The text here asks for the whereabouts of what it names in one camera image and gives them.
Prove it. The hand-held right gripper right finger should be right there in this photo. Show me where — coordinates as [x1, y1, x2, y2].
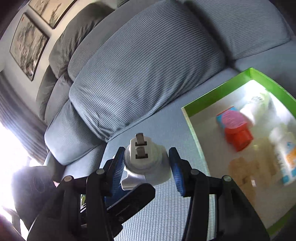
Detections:
[168, 147, 270, 241]

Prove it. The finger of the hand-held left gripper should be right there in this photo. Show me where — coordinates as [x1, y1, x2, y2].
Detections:
[103, 183, 156, 235]

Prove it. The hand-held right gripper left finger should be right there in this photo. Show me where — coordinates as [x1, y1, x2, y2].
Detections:
[27, 147, 127, 241]

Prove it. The white plug-in device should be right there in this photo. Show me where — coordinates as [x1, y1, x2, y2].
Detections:
[121, 133, 173, 191]

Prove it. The orange liquid bottle pink label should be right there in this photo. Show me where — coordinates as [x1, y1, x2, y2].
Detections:
[216, 107, 253, 152]

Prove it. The green cardboard box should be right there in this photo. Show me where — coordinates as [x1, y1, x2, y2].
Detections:
[181, 67, 296, 237]

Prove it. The white bottle green label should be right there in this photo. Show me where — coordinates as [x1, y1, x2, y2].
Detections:
[240, 91, 278, 123]

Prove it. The large white bottle blue label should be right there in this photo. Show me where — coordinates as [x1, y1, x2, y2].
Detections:
[269, 125, 296, 186]

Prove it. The grey-blue sofa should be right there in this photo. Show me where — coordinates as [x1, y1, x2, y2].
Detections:
[44, 0, 296, 241]

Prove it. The grey-blue sofa back cushion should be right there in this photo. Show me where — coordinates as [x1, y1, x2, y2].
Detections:
[185, 0, 292, 61]
[44, 101, 109, 165]
[69, 0, 226, 143]

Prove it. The dark round object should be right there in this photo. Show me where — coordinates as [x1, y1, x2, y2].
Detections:
[11, 166, 60, 230]

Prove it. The dark grey pillow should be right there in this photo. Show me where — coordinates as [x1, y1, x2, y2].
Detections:
[48, 2, 116, 77]
[36, 67, 70, 121]

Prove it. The grey curtain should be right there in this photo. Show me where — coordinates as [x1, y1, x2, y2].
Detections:
[0, 74, 48, 167]

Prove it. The framed landscape picture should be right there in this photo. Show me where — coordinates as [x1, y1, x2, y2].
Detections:
[9, 13, 50, 81]
[28, 0, 78, 29]

